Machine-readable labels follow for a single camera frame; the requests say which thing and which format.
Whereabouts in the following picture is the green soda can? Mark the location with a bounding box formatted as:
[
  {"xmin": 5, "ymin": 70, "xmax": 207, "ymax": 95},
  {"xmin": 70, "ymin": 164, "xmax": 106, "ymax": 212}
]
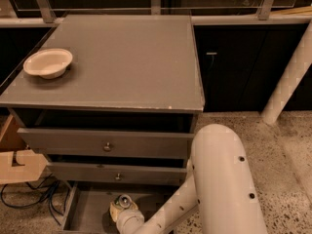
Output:
[{"xmin": 114, "ymin": 194, "xmax": 133, "ymax": 210}]

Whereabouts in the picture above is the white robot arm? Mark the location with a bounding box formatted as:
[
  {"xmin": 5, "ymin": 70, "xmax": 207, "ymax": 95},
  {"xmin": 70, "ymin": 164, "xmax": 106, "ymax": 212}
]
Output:
[{"xmin": 109, "ymin": 124, "xmax": 268, "ymax": 234}]

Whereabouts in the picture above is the grey bottom drawer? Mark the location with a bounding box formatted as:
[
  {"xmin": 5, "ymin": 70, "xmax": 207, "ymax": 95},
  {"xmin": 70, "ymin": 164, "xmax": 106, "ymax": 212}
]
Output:
[{"xmin": 60, "ymin": 182, "xmax": 177, "ymax": 234}]

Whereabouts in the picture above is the grey drawer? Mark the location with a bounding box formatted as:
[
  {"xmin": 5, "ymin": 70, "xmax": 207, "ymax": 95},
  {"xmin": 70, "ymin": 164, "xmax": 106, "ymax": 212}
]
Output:
[
  {"xmin": 48, "ymin": 155, "xmax": 186, "ymax": 186},
  {"xmin": 16, "ymin": 108, "xmax": 196, "ymax": 159},
  {"xmin": 60, "ymin": 182, "xmax": 177, "ymax": 234}
]

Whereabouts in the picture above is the grey middle drawer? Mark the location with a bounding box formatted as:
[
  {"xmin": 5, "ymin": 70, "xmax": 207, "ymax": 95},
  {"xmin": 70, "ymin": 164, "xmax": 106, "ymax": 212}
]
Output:
[{"xmin": 48, "ymin": 155, "xmax": 186, "ymax": 186}]

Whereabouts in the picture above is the grey top drawer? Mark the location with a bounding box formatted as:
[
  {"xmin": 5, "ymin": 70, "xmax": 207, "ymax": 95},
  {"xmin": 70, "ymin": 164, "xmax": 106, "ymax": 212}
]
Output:
[{"xmin": 16, "ymin": 108, "xmax": 196, "ymax": 159}]

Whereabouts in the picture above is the grey drawer cabinet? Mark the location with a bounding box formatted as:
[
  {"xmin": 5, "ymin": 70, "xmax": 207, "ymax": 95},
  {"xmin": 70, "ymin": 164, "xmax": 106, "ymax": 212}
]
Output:
[{"xmin": 0, "ymin": 14, "xmax": 206, "ymax": 234}]

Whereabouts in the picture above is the light wooden board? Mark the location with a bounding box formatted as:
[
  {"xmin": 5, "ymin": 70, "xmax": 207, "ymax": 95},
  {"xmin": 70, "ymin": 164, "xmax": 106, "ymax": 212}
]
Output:
[{"xmin": 0, "ymin": 115, "xmax": 47, "ymax": 184}]

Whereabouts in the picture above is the white paper bowl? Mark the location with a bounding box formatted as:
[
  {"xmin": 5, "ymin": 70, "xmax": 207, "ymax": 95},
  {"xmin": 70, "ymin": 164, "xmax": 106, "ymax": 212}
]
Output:
[{"xmin": 23, "ymin": 49, "xmax": 73, "ymax": 79}]

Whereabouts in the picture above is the dark low cabinet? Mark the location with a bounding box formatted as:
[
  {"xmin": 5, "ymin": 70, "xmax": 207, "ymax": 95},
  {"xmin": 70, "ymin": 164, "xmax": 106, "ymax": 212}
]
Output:
[{"xmin": 194, "ymin": 23, "xmax": 307, "ymax": 112}]

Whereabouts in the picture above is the white diagonal support pole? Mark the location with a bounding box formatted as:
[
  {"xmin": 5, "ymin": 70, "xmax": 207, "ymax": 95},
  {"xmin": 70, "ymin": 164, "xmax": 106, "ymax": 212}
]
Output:
[{"xmin": 260, "ymin": 21, "xmax": 312, "ymax": 125}]

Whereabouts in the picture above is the metal window railing frame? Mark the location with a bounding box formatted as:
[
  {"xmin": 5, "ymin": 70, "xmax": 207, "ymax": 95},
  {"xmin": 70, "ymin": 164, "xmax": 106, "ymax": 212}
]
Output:
[{"xmin": 0, "ymin": 0, "xmax": 312, "ymax": 27}]

